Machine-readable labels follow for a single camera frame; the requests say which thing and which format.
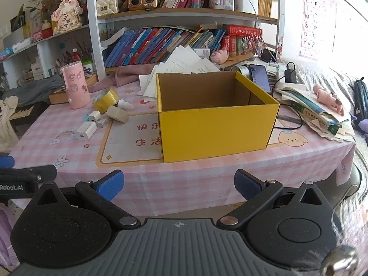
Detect white storage box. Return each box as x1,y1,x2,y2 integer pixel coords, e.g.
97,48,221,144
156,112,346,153
234,0,259,15

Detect wooden chess box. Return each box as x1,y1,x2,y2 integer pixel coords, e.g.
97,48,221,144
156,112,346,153
48,73,98,104

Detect mauve pink cloth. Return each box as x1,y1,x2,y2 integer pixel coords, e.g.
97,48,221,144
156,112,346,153
89,63,161,92

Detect wooden retro radio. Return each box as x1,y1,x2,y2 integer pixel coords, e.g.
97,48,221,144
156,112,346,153
127,0,158,9

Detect pink cartoon ornament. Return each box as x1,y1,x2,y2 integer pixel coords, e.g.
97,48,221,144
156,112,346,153
51,0,84,33

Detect pink pig plush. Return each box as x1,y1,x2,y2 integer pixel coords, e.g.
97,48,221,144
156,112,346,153
211,49,230,64

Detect pile of white papers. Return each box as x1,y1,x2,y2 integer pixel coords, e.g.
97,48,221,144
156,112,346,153
136,44,222,98

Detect pink doll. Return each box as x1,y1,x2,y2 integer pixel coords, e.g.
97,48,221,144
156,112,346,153
313,84,345,117

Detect white bookshelf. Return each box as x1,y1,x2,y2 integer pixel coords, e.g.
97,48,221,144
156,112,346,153
0,0,286,89

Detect clear tape roll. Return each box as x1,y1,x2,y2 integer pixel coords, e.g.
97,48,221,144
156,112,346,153
231,63,252,78

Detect cup of pens and brushes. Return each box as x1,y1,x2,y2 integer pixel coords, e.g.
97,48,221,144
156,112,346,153
56,42,92,66

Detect white carton box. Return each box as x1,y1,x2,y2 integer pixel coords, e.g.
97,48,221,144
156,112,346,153
31,59,46,79

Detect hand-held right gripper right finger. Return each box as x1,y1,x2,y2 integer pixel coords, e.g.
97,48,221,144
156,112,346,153
217,169,332,230

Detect pink cylinder with stickers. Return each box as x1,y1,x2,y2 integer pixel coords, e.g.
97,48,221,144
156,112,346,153
61,61,90,110

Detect black power adapter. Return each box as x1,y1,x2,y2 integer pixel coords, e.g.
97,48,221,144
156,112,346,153
284,62,298,84

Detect beige rectangular block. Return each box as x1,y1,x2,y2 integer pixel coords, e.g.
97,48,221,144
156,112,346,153
107,105,130,124

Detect small black screen on stand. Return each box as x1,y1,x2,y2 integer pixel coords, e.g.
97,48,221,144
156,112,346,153
260,47,278,63

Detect red jar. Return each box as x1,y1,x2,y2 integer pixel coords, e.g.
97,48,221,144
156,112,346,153
41,20,54,38

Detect white pearl handbag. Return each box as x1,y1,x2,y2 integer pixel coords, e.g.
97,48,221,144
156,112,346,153
96,0,118,16

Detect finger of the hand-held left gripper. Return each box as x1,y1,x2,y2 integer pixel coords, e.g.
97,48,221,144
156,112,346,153
0,165,57,182
0,155,15,169

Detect alphabet wall poster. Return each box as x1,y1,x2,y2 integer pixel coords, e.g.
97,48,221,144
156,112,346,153
299,0,337,61

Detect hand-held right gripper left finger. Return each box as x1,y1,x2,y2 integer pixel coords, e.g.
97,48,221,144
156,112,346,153
30,170,141,230

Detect black cable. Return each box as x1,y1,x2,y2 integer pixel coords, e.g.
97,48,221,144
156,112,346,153
272,75,305,130

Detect yellow cardboard box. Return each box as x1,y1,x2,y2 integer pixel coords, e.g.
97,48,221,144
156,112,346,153
155,71,281,163

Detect desktop with pink checkered cloth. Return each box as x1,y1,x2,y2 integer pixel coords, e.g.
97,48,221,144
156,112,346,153
8,72,357,217

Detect yellow tape roll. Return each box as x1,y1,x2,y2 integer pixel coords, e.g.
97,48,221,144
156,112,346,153
92,87,119,112

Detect pile of textbooks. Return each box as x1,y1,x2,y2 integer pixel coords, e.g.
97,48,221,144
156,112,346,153
272,83,357,143

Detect piano keyboard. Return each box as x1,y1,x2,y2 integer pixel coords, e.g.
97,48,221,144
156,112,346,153
9,103,49,127

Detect row of thick red books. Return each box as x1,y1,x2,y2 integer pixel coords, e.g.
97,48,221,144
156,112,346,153
221,24,263,58

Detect large white charger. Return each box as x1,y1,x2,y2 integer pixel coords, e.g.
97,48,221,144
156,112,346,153
75,121,97,141

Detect white tissue pack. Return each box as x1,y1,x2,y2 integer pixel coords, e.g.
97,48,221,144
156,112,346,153
11,38,33,53

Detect acrylic figure stands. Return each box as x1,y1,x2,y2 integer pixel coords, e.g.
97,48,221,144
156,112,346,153
243,36,263,56

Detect black smartphone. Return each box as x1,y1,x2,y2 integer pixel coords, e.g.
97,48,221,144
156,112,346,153
249,64,272,94

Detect row of blue red books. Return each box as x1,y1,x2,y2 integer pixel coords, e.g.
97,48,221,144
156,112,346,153
103,27,227,68

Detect cream garment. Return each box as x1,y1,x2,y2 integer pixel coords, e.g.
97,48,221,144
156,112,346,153
0,96,19,153

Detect grey garment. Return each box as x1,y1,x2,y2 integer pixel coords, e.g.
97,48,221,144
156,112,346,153
1,75,65,107

